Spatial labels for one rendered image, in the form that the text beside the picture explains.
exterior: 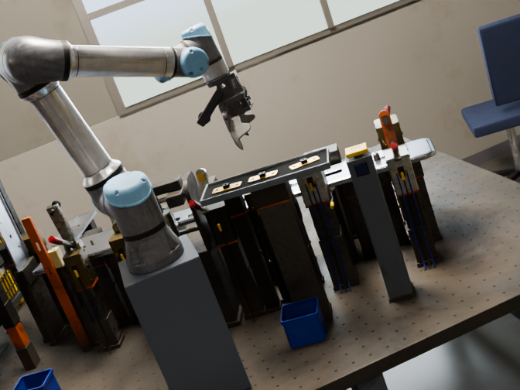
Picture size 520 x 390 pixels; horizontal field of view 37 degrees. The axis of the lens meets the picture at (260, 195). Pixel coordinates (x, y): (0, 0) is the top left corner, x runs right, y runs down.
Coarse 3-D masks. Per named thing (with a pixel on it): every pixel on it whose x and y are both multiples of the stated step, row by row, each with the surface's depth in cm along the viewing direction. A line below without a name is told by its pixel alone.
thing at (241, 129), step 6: (234, 120) 217; (234, 126) 217; (240, 126) 216; (246, 126) 216; (234, 132) 215; (240, 132) 216; (246, 132) 215; (234, 138) 216; (240, 138) 216; (240, 144) 216
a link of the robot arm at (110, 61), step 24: (24, 48) 181; (48, 48) 181; (72, 48) 184; (96, 48) 187; (120, 48) 190; (144, 48) 193; (168, 48) 196; (192, 48) 196; (24, 72) 182; (48, 72) 182; (72, 72) 184; (96, 72) 188; (120, 72) 190; (144, 72) 193; (168, 72) 196; (192, 72) 196
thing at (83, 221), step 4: (88, 212) 306; (92, 212) 304; (96, 212) 305; (76, 216) 307; (84, 216) 302; (88, 216) 301; (92, 216) 301; (72, 220) 303; (76, 220) 301; (80, 220) 299; (84, 220) 298; (88, 220) 296; (72, 224) 297; (76, 224) 296; (80, 224) 294; (84, 224) 292; (72, 228) 293; (76, 228) 291; (80, 228) 289; (84, 228) 290; (76, 232) 286; (80, 232) 286; (60, 236) 288; (76, 236) 282; (52, 244) 283
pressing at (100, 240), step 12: (408, 144) 253; (420, 144) 249; (432, 144) 246; (372, 156) 253; (420, 156) 238; (336, 168) 255; (384, 168) 240; (336, 180) 243; (348, 180) 242; (180, 216) 263; (84, 240) 274; (96, 240) 270; (108, 240) 265; (96, 252) 256; (108, 252) 255
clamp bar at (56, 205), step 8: (56, 200) 247; (48, 208) 244; (56, 208) 244; (56, 216) 245; (64, 216) 247; (56, 224) 246; (64, 224) 246; (64, 232) 248; (72, 232) 249; (72, 240) 249; (72, 248) 252
